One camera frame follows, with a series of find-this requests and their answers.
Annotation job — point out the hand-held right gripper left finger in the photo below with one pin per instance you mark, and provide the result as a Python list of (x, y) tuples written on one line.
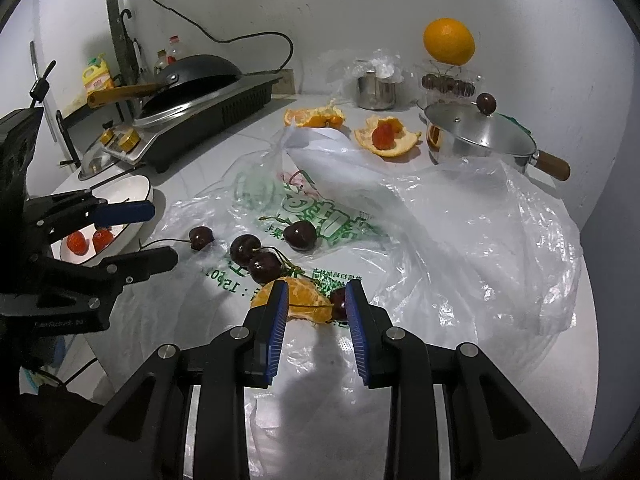
[(277, 325)]

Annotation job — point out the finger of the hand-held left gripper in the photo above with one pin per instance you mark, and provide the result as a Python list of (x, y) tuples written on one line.
[(145, 262), (122, 212)]

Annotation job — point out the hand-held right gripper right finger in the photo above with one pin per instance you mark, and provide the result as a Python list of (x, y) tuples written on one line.
[(357, 330)]

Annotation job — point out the white plate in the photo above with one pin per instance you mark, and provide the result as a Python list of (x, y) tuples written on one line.
[(127, 192)]

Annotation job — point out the dark cherry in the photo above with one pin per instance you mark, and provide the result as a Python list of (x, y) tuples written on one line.
[(264, 267), (201, 238), (245, 250), (340, 302), (300, 236)]

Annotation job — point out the strawberry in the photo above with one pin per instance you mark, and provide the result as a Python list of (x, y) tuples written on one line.
[(102, 238), (77, 243), (384, 135)]

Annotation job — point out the orange segment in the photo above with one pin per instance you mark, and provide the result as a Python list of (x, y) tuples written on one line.
[(312, 314), (305, 292)]

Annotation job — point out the black metal rack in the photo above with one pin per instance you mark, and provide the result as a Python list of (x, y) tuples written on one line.
[(67, 145)]

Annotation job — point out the steel pot lid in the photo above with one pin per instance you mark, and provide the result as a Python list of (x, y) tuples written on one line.
[(97, 160)]

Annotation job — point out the yellow dish soap bottle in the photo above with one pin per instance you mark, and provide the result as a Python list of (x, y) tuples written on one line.
[(97, 79)]

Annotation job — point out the large printed plastic bag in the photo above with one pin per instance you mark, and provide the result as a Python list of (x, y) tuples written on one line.
[(475, 240)]

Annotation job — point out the dark oil bottle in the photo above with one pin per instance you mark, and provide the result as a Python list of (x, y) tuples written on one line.
[(160, 62)]

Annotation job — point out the black umbrella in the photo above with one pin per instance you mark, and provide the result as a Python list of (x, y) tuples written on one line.
[(136, 55)]

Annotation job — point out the dark vertical pipe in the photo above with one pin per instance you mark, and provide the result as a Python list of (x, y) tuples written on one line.
[(114, 20)]

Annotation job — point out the red cap bottle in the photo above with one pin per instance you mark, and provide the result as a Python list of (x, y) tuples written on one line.
[(176, 50)]

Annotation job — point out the flat orange peel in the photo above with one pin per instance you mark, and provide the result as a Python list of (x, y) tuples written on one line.
[(400, 145)]

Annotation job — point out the hollow orange peel half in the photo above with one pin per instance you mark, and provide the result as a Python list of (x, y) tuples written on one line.
[(312, 117)]

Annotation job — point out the steel saucepan with lid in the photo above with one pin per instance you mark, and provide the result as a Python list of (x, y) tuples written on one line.
[(475, 130)]

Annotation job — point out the steel cup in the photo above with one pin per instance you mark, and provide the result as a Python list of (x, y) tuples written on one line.
[(375, 92)]

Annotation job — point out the clear container brown balls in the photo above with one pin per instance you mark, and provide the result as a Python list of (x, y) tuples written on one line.
[(447, 84)]

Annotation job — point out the small clear plastic bag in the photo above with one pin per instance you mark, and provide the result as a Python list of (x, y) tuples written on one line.
[(387, 62)]

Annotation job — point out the whole orange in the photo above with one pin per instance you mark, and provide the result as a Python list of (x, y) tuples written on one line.
[(449, 42)]

